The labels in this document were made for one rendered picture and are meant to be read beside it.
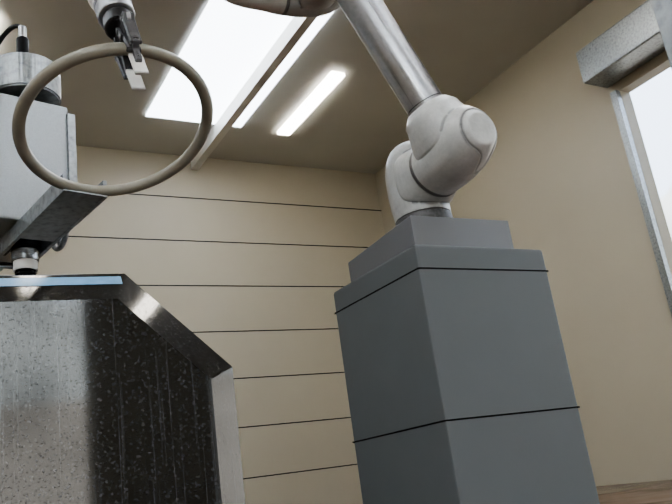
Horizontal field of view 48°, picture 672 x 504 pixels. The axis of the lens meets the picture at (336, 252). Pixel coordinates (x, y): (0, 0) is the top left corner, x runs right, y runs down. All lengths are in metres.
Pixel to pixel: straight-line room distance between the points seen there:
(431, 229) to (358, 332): 0.32
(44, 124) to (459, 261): 1.42
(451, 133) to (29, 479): 1.20
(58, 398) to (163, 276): 6.22
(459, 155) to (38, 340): 1.05
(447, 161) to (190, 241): 6.46
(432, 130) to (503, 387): 0.63
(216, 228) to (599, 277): 4.03
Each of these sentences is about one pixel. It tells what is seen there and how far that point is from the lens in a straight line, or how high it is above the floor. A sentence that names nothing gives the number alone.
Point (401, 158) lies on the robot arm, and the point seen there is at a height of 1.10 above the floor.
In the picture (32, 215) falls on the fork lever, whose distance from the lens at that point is 2.27.
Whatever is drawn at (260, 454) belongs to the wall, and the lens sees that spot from 7.91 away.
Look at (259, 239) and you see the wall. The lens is 8.46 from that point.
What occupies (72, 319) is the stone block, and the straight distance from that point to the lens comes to 1.80.
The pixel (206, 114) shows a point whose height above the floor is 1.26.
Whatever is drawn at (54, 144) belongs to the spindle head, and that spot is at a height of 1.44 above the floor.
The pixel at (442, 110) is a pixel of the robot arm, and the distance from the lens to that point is 1.86.
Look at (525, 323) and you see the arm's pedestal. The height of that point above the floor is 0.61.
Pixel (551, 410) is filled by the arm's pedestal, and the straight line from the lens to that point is 1.84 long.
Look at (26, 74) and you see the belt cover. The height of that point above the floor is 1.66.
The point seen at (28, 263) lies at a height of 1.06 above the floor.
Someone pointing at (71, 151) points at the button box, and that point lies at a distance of 2.55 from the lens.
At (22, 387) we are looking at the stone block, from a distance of 1.76.
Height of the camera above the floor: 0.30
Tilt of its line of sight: 17 degrees up
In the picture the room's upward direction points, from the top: 8 degrees counter-clockwise
